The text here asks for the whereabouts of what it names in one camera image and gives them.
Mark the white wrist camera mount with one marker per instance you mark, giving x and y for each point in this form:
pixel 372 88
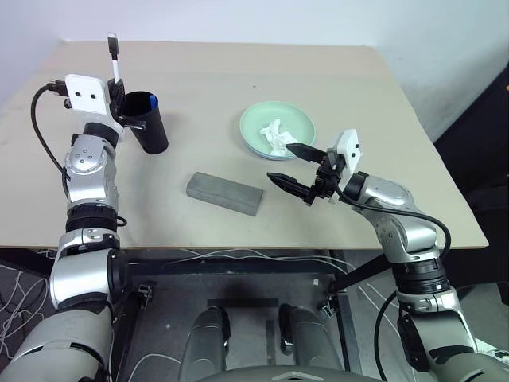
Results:
pixel 350 149
pixel 85 85

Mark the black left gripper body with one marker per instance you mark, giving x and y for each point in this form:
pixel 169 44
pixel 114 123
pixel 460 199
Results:
pixel 131 121

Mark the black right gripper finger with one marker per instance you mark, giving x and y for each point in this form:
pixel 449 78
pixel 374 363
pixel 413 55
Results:
pixel 306 152
pixel 290 184

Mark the black table frame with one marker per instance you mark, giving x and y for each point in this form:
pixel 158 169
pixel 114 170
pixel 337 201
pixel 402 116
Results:
pixel 238 266

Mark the grey glasses case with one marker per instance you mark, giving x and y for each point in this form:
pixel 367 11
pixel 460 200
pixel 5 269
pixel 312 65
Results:
pixel 222 193

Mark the black pen cup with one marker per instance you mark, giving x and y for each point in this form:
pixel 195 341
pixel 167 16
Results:
pixel 153 135

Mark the green plate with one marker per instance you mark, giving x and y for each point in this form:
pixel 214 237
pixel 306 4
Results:
pixel 254 123

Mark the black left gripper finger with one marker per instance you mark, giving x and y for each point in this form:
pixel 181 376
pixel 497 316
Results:
pixel 112 92
pixel 122 90

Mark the white tissue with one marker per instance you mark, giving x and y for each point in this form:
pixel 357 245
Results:
pixel 274 137

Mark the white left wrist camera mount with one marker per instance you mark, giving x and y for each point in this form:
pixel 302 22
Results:
pixel 85 85

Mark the black frame clamp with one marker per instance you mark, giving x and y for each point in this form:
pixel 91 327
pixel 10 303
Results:
pixel 329 303
pixel 146 294

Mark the blue-capped pen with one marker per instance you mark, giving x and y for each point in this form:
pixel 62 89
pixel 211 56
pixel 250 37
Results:
pixel 152 101

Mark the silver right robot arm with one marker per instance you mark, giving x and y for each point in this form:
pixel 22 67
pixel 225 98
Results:
pixel 389 195

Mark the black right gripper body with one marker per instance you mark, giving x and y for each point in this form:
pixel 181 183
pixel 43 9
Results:
pixel 326 179

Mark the black and white marker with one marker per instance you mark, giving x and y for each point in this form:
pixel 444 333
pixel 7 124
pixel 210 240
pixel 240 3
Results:
pixel 113 51

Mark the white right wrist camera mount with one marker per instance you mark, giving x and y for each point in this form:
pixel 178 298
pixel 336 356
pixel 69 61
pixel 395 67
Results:
pixel 350 149

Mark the dark grey rounded shape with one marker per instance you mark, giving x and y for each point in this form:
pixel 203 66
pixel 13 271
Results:
pixel 207 338
pixel 310 338

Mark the grey robot torso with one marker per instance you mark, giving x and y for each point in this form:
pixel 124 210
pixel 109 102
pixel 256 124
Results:
pixel 274 375

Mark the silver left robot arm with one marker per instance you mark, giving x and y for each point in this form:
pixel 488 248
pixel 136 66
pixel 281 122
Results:
pixel 87 159

